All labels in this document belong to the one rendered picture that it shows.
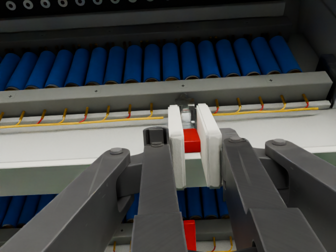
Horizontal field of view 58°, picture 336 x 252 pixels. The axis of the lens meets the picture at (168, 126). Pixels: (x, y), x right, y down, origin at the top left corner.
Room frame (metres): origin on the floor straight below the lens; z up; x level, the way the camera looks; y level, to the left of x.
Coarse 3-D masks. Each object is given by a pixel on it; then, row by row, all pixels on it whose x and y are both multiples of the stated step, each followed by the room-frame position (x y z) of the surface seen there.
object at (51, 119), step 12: (216, 108) 0.27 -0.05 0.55; (228, 108) 0.27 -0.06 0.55; (252, 108) 0.26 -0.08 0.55; (264, 108) 0.26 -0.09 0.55; (276, 108) 0.26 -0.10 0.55; (288, 108) 0.26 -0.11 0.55; (324, 108) 0.26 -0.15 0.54; (0, 120) 0.27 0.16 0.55; (12, 120) 0.27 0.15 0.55; (24, 120) 0.27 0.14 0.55; (36, 120) 0.27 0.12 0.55; (48, 120) 0.27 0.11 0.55; (60, 120) 0.27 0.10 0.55; (72, 120) 0.27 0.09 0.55; (84, 120) 0.27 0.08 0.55
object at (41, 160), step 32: (320, 0) 0.35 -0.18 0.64; (0, 32) 0.40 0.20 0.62; (320, 32) 0.34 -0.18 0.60; (320, 64) 0.30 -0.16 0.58; (0, 128) 0.27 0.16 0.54; (32, 128) 0.27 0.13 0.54; (64, 128) 0.27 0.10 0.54; (96, 128) 0.26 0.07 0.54; (128, 128) 0.26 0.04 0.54; (256, 128) 0.25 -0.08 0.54; (288, 128) 0.25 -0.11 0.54; (320, 128) 0.24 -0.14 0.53; (0, 160) 0.23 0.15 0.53; (32, 160) 0.23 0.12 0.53; (64, 160) 0.23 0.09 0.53; (192, 160) 0.22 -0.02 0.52; (0, 192) 0.24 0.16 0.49; (32, 192) 0.24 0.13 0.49
